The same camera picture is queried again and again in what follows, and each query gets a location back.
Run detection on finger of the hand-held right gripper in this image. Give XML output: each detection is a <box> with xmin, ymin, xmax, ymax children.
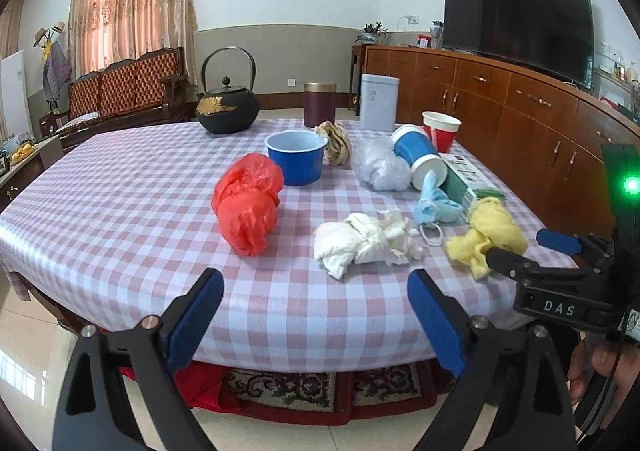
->
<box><xmin>485</xmin><ymin>246</ymin><xmax>601</xmax><ymax>288</ymax></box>
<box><xmin>536</xmin><ymin>228</ymin><xmax>616</xmax><ymax>262</ymax></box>

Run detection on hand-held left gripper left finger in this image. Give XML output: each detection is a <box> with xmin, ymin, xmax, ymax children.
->
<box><xmin>52</xmin><ymin>267</ymin><xmax>226</xmax><ymax>451</ymax></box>

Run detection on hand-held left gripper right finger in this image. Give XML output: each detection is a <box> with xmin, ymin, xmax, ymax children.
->
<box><xmin>406</xmin><ymin>269</ymin><xmax>583</xmax><ymax>451</ymax></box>

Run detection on yellow cloth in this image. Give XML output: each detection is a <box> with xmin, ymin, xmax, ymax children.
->
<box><xmin>445</xmin><ymin>197</ymin><xmax>529</xmax><ymax>280</ymax></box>

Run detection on blue patterned paper cup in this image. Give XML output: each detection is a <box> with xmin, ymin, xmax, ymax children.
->
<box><xmin>390</xmin><ymin>125</ymin><xmax>447</xmax><ymax>192</ymax></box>

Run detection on blue paper bowl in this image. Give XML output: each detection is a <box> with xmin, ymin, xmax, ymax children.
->
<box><xmin>265</xmin><ymin>130</ymin><xmax>328</xmax><ymax>186</ymax></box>

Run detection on person's right hand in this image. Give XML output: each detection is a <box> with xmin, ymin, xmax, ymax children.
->
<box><xmin>568</xmin><ymin>338</ymin><xmax>640</xmax><ymax>405</ymax></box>

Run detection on red cloth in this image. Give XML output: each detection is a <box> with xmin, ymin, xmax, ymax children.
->
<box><xmin>120</xmin><ymin>361</ymin><xmax>241</xmax><ymax>412</ymax></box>

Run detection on table with checkered cloth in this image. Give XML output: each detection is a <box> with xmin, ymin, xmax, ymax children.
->
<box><xmin>0</xmin><ymin>118</ymin><xmax>583</xmax><ymax>374</ymax></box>

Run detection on green white carton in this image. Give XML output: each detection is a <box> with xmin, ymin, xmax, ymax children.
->
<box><xmin>440</xmin><ymin>153</ymin><xmax>506</xmax><ymax>224</ymax></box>

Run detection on red plastic bag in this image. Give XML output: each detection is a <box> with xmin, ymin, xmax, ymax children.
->
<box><xmin>211</xmin><ymin>153</ymin><xmax>285</xmax><ymax>258</ymax></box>

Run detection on blue face mask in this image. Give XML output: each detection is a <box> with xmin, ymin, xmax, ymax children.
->
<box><xmin>412</xmin><ymin>170</ymin><xmax>463</xmax><ymax>247</ymax></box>

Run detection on patterned floor rug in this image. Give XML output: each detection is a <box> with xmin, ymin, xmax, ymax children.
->
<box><xmin>220</xmin><ymin>363</ymin><xmax>426</xmax><ymax>414</ymax></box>

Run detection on long wooden sideboard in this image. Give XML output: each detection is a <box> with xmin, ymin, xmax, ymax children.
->
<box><xmin>362</xmin><ymin>45</ymin><xmax>640</xmax><ymax>242</ymax></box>

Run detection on red paper cup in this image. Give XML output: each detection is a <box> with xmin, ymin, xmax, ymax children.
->
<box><xmin>422</xmin><ymin>111</ymin><xmax>462</xmax><ymax>154</ymax></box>

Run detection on clear plastic bag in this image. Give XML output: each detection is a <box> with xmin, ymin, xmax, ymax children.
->
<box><xmin>350</xmin><ymin>137</ymin><xmax>413</xmax><ymax>192</ymax></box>

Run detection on brown crumpled paper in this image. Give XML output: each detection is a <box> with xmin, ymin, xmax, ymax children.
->
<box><xmin>315</xmin><ymin>121</ymin><xmax>353</xmax><ymax>166</ymax></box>

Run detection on black iron teapot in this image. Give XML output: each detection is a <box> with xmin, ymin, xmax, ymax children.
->
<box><xmin>195</xmin><ymin>47</ymin><xmax>261</xmax><ymax>135</ymax></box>

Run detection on low wooden cabinet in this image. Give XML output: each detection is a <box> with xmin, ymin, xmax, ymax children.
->
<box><xmin>0</xmin><ymin>136</ymin><xmax>63</xmax><ymax>212</ymax></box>

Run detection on white tin canister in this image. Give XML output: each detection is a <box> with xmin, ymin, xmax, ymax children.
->
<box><xmin>360</xmin><ymin>74</ymin><xmax>401</xmax><ymax>132</ymax></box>

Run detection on black flat television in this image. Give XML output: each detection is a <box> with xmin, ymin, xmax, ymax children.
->
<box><xmin>443</xmin><ymin>0</ymin><xmax>596</xmax><ymax>86</ymax></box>

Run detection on yellow fruits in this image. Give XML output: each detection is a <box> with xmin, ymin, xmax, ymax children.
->
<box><xmin>10</xmin><ymin>143</ymin><xmax>38</xmax><ymax>164</ymax></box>

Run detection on wooden sofa bench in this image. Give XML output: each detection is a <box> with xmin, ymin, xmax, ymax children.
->
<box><xmin>39</xmin><ymin>47</ymin><xmax>193</xmax><ymax>152</ymax></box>

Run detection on maroon round canister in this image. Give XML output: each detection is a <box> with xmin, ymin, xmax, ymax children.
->
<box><xmin>303</xmin><ymin>82</ymin><xmax>337</xmax><ymax>128</ymax></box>

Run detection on potted plant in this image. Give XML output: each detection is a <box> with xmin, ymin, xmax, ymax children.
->
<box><xmin>356</xmin><ymin>22</ymin><xmax>389</xmax><ymax>46</ymax></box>

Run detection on hanging grey clothes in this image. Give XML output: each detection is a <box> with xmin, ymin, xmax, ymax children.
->
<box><xmin>42</xmin><ymin>41</ymin><xmax>73</xmax><ymax>104</ymax></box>

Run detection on white board panel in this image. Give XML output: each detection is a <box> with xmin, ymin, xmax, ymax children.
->
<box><xmin>0</xmin><ymin>51</ymin><xmax>28</xmax><ymax>142</ymax></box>

